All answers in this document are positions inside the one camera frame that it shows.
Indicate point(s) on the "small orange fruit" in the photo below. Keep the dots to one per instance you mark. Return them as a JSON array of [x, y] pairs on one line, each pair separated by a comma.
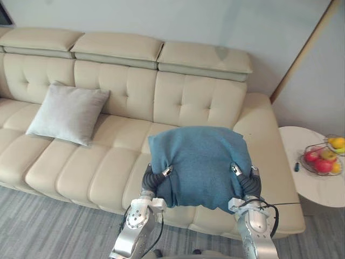
[[336, 167]]

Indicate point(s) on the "yellow-green apple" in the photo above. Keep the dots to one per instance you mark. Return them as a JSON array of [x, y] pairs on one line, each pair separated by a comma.
[[328, 155]]

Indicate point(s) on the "light wooden wall trim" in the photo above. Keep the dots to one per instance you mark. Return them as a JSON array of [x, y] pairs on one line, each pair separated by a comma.
[[304, 51]]

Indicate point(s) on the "dark frame on wall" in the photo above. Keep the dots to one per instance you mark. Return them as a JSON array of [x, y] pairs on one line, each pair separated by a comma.
[[5, 13]]

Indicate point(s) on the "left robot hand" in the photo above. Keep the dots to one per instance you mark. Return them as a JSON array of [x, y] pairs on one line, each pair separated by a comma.
[[151, 182]]

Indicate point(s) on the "large orange fruit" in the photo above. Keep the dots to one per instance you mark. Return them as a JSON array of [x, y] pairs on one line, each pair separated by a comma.
[[338, 142]]

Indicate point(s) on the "light grey cushion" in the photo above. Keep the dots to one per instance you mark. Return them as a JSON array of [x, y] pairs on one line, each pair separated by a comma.
[[68, 114]]

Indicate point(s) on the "small red apple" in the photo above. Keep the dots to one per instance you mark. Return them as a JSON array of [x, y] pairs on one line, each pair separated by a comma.
[[310, 156]]

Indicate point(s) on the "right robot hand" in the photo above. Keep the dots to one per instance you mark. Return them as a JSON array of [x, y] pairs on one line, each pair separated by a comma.
[[252, 186]]

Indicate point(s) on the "round white side table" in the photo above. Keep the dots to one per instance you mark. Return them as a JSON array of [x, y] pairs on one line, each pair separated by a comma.
[[310, 186]]

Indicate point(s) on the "small blue black object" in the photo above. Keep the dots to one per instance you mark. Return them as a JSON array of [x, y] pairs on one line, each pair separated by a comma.
[[296, 166]]

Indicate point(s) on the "large red apple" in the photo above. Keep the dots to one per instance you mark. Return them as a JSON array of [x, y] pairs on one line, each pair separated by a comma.
[[323, 165]]

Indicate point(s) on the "green fruit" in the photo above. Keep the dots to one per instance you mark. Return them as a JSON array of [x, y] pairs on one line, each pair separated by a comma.
[[341, 150]]

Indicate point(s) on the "cream leather sofa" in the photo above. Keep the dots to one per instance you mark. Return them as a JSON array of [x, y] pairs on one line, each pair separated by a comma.
[[107, 162]]

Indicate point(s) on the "teal fabric cushion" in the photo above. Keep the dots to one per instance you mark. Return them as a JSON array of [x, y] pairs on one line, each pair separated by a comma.
[[199, 164]]

